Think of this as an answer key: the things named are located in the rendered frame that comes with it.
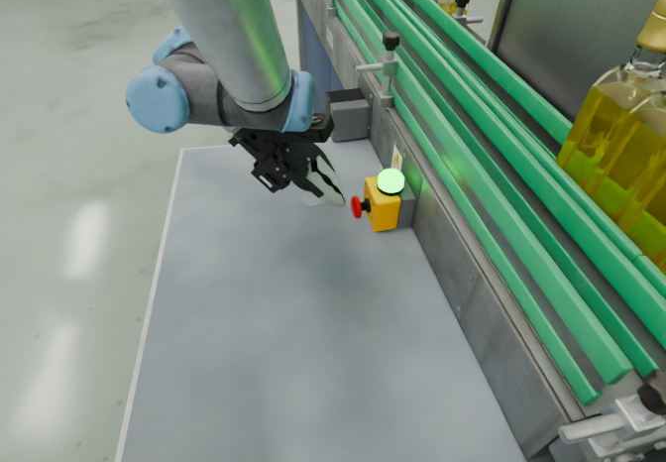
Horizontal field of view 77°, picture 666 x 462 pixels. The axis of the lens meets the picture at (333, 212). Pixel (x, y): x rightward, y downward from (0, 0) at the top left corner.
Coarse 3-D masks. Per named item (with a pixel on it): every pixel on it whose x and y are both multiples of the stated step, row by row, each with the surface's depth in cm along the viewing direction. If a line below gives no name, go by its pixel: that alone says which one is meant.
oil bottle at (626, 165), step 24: (648, 96) 40; (624, 120) 43; (648, 120) 40; (624, 144) 43; (648, 144) 40; (600, 168) 47; (624, 168) 43; (648, 168) 41; (600, 192) 47; (624, 192) 44
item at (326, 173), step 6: (318, 156) 70; (312, 162) 70; (318, 162) 69; (324, 162) 70; (312, 168) 69; (318, 168) 68; (324, 168) 70; (330, 168) 71; (324, 174) 69; (330, 174) 70; (324, 180) 70; (330, 180) 70; (336, 180) 71; (336, 186) 70; (342, 192) 70
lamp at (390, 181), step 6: (384, 174) 68; (390, 174) 68; (396, 174) 68; (378, 180) 69; (384, 180) 68; (390, 180) 67; (396, 180) 67; (402, 180) 68; (378, 186) 69; (384, 186) 68; (390, 186) 67; (396, 186) 67; (402, 186) 69; (384, 192) 69; (390, 192) 68; (396, 192) 68
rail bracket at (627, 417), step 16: (656, 384) 28; (624, 400) 32; (640, 400) 30; (656, 400) 28; (608, 416) 32; (624, 416) 31; (640, 416) 30; (656, 416) 30; (560, 432) 31; (576, 432) 31; (592, 432) 31; (608, 432) 31; (624, 432) 31; (640, 432) 30; (592, 448) 35; (608, 448) 35
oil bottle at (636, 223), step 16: (656, 176) 40; (640, 192) 42; (656, 192) 40; (640, 208) 42; (656, 208) 41; (624, 224) 45; (640, 224) 43; (656, 224) 41; (640, 240) 43; (656, 240) 41; (656, 256) 42
